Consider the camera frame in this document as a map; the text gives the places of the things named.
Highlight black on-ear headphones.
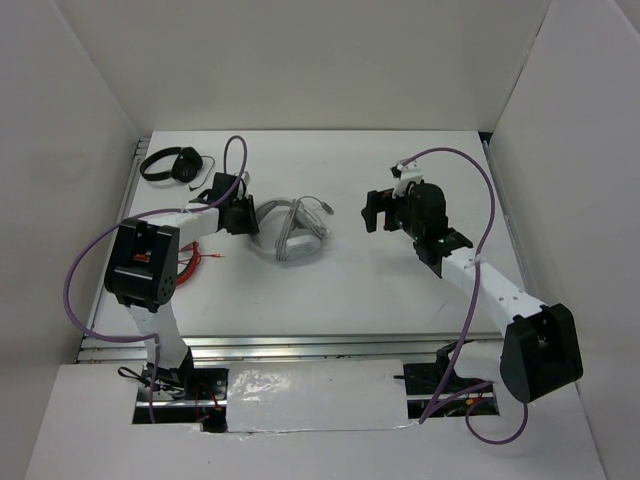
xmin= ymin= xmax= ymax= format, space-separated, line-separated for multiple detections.
xmin=139 ymin=146 xmax=216 ymax=192

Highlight white over-ear headphones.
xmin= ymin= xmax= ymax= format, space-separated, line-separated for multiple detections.
xmin=250 ymin=195 xmax=335 ymax=262

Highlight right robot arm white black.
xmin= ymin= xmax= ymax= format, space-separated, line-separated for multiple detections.
xmin=361 ymin=181 xmax=584 ymax=403

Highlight red black headphones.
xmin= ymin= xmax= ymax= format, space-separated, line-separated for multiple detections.
xmin=176 ymin=241 xmax=224 ymax=286

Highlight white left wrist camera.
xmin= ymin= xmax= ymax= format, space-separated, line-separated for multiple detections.
xmin=238 ymin=171 xmax=251 ymax=198

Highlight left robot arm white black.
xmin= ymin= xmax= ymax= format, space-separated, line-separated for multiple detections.
xmin=105 ymin=172 xmax=258 ymax=399

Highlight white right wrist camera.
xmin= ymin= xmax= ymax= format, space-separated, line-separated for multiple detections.
xmin=391 ymin=160 xmax=423 ymax=198

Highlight front aluminium rail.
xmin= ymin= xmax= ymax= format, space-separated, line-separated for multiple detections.
xmin=77 ymin=332 xmax=506 ymax=364

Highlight white foil-covered panel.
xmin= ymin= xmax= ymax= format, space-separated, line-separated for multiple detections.
xmin=226 ymin=359 xmax=410 ymax=433

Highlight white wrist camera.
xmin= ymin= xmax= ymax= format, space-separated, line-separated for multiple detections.
xmin=391 ymin=160 xmax=423 ymax=198
xmin=238 ymin=171 xmax=251 ymax=198

